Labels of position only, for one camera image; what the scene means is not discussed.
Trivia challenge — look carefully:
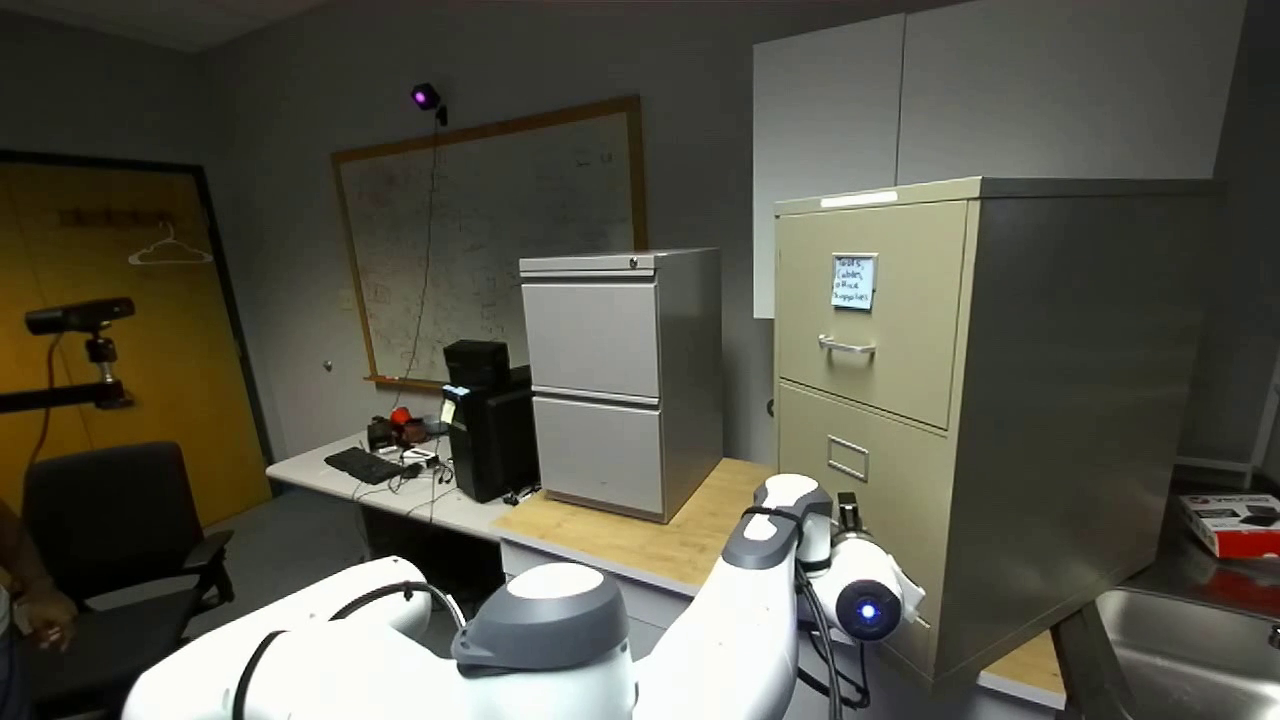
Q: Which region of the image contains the black computer tower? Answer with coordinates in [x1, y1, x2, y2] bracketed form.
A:
[442, 338, 545, 509]

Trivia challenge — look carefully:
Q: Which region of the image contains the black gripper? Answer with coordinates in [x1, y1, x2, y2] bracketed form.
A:
[829, 487, 868, 539]

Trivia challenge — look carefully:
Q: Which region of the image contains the black keyboard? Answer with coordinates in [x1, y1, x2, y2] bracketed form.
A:
[320, 443, 414, 487]

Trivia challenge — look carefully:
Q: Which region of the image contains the black bar-shaped camera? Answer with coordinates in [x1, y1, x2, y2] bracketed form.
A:
[20, 294, 141, 340]

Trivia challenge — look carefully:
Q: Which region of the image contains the wire coat hanger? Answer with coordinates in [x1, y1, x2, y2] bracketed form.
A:
[123, 226, 221, 278]

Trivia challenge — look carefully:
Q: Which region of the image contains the red and black device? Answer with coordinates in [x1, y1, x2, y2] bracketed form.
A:
[364, 406, 457, 458]

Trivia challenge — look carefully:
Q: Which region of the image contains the wall camera with purple light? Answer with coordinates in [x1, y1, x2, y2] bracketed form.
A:
[408, 78, 457, 131]

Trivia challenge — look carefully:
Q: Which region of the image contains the black office chair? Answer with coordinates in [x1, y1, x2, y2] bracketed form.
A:
[18, 435, 240, 711]

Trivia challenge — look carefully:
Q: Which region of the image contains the white paper note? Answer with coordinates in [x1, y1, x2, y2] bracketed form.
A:
[829, 248, 884, 316]

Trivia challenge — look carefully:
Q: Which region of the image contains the grey metal filing cabinet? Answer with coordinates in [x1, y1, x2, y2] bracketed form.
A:
[518, 243, 734, 529]

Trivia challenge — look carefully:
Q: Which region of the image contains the beige drawer without note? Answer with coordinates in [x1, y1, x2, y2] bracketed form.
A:
[774, 377, 959, 673]

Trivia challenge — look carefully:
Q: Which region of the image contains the red and white box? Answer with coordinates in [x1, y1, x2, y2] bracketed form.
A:
[1176, 487, 1280, 566]

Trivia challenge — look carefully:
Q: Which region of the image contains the beige drawer with white note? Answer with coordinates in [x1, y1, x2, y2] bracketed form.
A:
[774, 197, 981, 431]

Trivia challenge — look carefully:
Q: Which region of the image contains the grey cabinet drawer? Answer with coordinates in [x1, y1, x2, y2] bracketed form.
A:
[528, 393, 673, 522]
[522, 278, 667, 409]

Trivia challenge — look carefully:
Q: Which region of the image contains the white wall cabinet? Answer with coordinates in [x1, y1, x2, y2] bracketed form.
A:
[747, 0, 1253, 326]

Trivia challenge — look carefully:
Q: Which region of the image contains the beige metal filing cabinet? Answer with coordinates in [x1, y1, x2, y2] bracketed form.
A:
[774, 175, 1220, 689]

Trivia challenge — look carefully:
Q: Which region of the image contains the wood-framed whiteboard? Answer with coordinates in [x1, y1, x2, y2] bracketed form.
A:
[328, 92, 656, 398]

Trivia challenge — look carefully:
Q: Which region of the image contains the stainless steel sink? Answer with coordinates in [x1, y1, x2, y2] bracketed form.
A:
[1090, 584, 1280, 720]

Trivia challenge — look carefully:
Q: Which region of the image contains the orange door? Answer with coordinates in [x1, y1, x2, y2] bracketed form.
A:
[0, 150, 282, 536]

